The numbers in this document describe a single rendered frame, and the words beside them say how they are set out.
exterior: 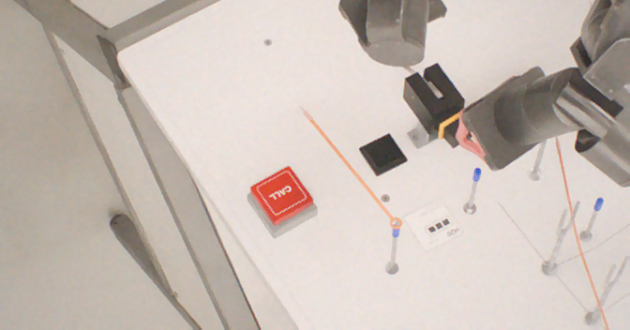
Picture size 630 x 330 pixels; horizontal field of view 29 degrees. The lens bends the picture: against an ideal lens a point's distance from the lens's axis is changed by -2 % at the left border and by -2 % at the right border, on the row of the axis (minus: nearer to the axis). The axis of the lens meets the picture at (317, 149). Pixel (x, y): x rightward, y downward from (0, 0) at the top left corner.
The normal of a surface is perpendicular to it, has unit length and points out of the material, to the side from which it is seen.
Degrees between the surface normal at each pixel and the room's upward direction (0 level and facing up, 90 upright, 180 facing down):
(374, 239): 53
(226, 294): 0
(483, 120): 25
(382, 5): 60
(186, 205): 0
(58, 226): 0
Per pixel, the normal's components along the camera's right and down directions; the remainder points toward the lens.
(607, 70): -0.04, 0.40
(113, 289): 0.43, 0.28
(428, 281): 0.00, -0.51
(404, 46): -0.12, 0.92
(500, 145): 0.36, -0.14
